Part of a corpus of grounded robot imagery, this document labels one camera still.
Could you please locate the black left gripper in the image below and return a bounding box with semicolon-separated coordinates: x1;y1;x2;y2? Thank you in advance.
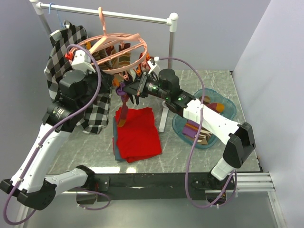
77;64;115;111

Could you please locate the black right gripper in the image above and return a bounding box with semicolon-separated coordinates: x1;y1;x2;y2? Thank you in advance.
123;71;170;101

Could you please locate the navy patterned sock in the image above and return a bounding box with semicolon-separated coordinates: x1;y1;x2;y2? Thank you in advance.
128;94;140;105

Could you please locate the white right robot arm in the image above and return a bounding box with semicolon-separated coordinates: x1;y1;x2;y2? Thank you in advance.
123;69;256;190

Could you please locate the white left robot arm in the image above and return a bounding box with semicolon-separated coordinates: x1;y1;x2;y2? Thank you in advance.
0;70;113;210

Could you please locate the striped beige sock left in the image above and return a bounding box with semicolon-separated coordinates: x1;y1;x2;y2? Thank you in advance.
118;43;131;68

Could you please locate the grey folded cloth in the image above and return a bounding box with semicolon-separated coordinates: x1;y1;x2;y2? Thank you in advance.
112;117;126;162

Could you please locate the black white checkered shirt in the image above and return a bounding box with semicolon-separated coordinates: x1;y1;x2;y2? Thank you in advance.
44;20;114;134

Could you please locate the red folded cloth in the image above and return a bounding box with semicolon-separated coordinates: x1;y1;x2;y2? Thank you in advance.
117;107;162;163

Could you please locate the teal plastic basket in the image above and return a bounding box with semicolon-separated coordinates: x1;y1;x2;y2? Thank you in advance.
172;88;237;149

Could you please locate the silver clothes rack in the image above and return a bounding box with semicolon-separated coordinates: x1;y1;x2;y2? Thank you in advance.
29;0;179;133

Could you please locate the brown white striped sock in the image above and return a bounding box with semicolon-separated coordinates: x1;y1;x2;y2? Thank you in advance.
197;133;213;145

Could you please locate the yellow sock in basket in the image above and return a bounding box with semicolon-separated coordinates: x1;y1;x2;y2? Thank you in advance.
207;102;225;113

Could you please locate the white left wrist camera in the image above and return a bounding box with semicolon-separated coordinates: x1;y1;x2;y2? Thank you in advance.
65;50;95;73

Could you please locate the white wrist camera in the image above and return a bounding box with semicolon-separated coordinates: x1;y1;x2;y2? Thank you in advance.
65;50;95;73
147;57;160;75

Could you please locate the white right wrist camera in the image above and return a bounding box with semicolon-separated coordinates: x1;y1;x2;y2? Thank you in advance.
147;57;160;75

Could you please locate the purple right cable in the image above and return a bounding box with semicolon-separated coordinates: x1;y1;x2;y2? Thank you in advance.
158;57;238;209

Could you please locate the blue wire hanger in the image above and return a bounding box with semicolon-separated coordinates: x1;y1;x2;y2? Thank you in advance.
48;2;65;28

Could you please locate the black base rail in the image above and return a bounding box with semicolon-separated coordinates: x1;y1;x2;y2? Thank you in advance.
86;172;228;200

